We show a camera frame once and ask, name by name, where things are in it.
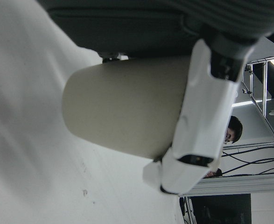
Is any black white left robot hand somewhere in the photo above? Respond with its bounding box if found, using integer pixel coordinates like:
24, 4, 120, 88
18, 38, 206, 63
37, 0, 274, 196

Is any beige paper cup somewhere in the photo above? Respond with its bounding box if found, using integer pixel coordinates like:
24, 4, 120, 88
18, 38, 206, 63
62, 56, 191, 159

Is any person head with glasses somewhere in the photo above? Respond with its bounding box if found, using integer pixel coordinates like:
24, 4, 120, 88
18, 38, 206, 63
223, 115, 244, 145

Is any black monitor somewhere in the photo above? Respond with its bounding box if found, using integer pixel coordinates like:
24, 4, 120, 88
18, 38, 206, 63
190, 193, 252, 224

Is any aluminium cage frame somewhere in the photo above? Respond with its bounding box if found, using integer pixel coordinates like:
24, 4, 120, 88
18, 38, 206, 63
241, 55, 274, 147

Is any black desk cable bundle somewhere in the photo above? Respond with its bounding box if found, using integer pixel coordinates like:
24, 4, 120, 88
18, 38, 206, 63
220, 146, 274, 176

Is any aluminium profile post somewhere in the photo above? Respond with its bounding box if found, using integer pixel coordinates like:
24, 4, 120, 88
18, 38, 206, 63
178, 173, 274, 197

